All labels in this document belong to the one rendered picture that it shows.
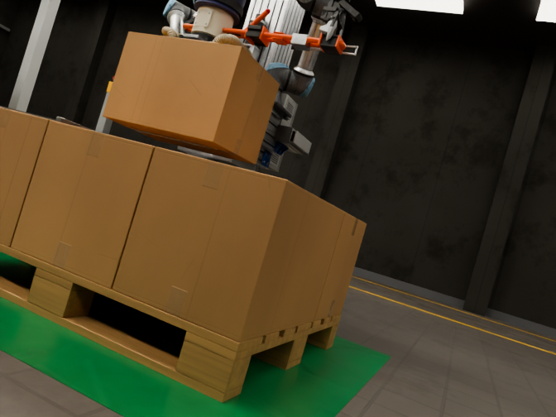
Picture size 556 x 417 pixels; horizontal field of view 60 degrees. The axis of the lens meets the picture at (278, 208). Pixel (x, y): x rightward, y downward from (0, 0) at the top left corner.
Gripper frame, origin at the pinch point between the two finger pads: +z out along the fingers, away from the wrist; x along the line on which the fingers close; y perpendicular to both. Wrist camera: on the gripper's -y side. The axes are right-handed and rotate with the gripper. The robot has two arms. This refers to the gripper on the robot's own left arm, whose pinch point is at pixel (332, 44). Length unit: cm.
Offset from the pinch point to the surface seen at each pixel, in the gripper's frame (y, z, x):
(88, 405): -19, 119, 103
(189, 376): -23, 117, 75
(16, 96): 390, 34, -148
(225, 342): -30, 106, 75
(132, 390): -19, 119, 90
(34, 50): 385, -17, -149
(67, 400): -16, 119, 105
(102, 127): 155, 52, -46
